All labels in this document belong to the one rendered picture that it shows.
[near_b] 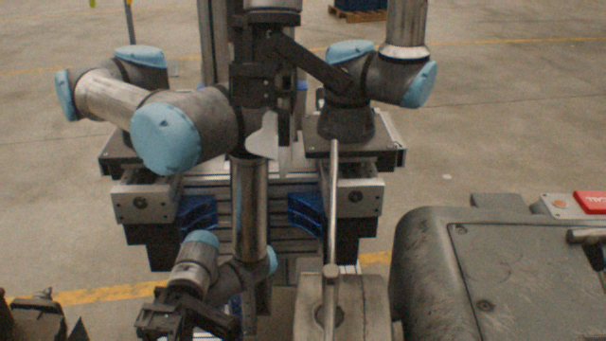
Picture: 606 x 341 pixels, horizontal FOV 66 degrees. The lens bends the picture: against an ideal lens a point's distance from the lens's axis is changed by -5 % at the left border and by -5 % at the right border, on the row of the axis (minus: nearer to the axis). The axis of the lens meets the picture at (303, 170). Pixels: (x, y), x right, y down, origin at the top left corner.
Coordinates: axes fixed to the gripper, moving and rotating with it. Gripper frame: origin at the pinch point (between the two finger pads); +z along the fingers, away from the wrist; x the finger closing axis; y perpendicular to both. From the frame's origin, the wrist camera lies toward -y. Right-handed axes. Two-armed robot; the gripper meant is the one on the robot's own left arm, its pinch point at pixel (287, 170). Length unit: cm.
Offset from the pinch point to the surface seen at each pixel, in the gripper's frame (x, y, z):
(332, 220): 1.7, -6.2, 6.3
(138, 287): -154, 87, 94
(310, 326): 8.2, -3.7, 18.4
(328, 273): 10.6, -5.7, 10.0
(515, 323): 9.5, -29.1, 16.6
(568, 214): -13.0, -45.4, 9.0
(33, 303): -24, 56, 36
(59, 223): -201, 154, 79
